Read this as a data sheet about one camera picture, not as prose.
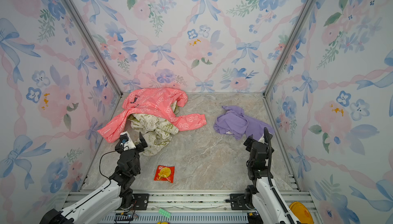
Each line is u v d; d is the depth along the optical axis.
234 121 0.97
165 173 0.81
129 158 0.61
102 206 0.53
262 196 0.55
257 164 0.64
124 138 0.67
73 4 0.76
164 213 0.70
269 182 0.55
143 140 0.76
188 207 0.73
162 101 1.04
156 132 0.93
